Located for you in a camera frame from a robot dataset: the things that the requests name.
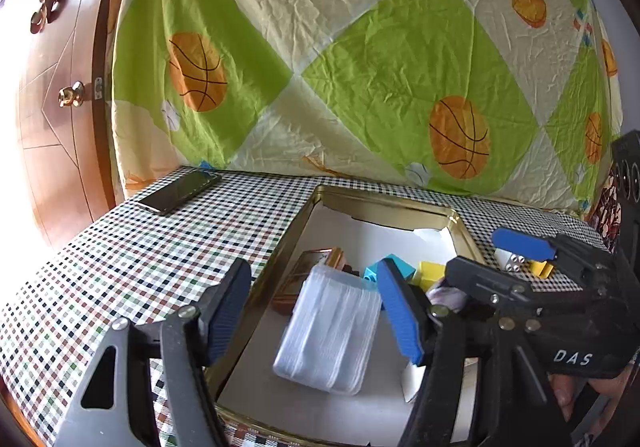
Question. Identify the red patterned cloth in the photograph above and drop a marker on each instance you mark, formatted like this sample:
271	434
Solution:
605	212

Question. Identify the checkered tablecloth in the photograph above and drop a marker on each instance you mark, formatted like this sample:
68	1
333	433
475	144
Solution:
125	277

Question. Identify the white paper liner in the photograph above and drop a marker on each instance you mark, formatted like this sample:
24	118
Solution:
380	237

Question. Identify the basketball print blanket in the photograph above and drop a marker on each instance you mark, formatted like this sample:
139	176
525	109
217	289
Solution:
350	52

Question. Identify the metal door latch plate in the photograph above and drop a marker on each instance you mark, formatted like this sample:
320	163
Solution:
98	88

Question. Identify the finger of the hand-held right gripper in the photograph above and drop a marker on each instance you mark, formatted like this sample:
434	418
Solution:
522	243
480	279

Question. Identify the gold tin box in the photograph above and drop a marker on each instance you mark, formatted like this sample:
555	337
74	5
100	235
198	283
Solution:
390	202

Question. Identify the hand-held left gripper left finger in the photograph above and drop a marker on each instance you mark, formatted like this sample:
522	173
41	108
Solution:
230	307

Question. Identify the brass door knob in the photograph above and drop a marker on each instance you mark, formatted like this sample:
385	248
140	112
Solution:
70	94

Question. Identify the rose gold box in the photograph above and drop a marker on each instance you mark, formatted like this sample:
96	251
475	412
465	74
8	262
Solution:
305	277

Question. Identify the person's right hand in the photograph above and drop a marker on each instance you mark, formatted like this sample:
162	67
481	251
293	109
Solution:
562	389

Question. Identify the teal toy block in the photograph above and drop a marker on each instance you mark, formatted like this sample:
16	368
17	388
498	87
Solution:
404	267

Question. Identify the yellow emoji toy block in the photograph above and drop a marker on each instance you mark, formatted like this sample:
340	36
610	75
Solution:
541	269

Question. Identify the black smartphone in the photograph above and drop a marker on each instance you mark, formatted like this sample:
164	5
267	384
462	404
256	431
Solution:
180	192

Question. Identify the translucent plastic box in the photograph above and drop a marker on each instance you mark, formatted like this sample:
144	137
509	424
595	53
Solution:
325	337

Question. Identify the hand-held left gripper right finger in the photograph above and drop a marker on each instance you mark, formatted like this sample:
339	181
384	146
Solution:
400	312

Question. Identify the brown wooden door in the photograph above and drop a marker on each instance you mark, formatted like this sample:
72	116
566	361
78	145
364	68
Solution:
60	152

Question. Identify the plain yellow toy block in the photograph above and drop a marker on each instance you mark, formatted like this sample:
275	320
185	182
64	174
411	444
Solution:
430	274

